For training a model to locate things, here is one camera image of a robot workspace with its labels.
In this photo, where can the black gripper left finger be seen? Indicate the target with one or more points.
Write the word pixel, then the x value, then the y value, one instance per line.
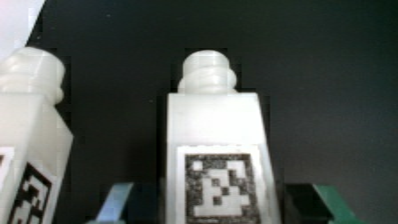
pixel 130 205

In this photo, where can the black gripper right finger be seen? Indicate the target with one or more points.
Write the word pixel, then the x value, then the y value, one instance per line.
pixel 315 205

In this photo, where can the white table leg with tag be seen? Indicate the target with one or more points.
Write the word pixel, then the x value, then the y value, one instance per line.
pixel 221 185

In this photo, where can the white square tabletop panel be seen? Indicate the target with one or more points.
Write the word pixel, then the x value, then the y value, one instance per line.
pixel 18 17

